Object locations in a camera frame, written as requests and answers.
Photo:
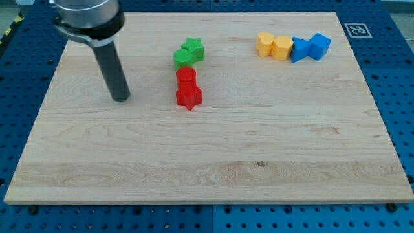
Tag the red cylinder block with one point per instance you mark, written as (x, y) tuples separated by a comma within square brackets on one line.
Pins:
[(186, 77)]

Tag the white fiducial marker tag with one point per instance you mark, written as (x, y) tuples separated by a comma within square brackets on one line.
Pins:
[(357, 30)]

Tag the blue triangle block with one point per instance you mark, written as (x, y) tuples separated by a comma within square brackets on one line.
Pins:
[(300, 49)]

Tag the red star block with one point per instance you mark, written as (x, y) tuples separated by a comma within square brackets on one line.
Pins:
[(188, 94)]

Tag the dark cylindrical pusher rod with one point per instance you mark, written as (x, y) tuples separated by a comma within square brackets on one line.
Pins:
[(112, 71)]

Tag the yellow heart block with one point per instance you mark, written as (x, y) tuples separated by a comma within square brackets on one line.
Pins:
[(264, 43)]

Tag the green star block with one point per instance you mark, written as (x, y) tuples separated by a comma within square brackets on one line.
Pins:
[(195, 46)]

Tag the wooden board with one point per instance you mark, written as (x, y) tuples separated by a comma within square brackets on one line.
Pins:
[(267, 131)]

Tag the blue cube block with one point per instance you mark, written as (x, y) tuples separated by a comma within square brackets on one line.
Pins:
[(319, 46)]

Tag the yellow hexagon block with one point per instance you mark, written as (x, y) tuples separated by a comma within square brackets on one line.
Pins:
[(282, 47)]

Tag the green cylinder block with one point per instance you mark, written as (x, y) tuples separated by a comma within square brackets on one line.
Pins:
[(182, 57)]

